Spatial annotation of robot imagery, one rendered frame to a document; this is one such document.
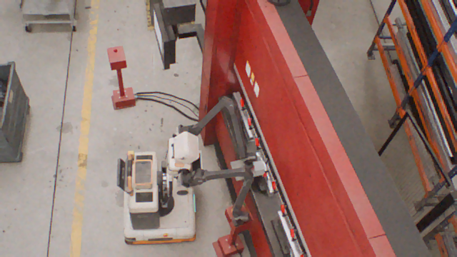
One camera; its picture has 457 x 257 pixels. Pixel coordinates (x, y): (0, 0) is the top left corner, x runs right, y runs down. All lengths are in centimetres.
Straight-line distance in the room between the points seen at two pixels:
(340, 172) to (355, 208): 22
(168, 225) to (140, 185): 67
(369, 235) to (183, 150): 167
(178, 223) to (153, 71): 208
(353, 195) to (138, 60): 394
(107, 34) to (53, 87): 100
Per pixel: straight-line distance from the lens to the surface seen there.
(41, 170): 541
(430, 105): 536
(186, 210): 472
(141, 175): 418
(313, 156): 305
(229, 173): 369
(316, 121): 289
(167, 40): 411
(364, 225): 266
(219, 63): 427
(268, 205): 415
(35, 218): 518
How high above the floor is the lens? 461
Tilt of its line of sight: 57 degrees down
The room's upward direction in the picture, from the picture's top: 9 degrees clockwise
